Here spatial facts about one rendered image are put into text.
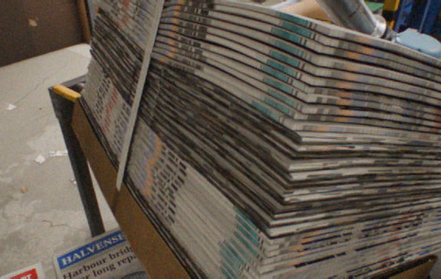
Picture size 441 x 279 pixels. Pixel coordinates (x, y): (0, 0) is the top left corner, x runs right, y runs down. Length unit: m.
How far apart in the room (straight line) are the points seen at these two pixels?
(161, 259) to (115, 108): 0.17
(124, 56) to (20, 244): 1.65
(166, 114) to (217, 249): 0.11
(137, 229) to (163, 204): 0.05
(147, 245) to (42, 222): 1.73
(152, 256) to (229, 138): 0.13
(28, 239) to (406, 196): 1.82
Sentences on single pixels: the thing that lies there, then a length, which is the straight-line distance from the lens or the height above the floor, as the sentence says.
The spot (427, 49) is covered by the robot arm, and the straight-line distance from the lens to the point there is 1.01.
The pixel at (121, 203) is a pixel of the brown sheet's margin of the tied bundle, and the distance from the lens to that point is 0.36.
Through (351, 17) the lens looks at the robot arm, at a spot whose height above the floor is 1.09.
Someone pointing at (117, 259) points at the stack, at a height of 0.83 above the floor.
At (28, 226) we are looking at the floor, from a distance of 2.04.
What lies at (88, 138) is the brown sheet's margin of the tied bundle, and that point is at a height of 1.09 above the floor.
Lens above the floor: 1.32
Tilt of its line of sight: 34 degrees down
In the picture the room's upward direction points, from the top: straight up
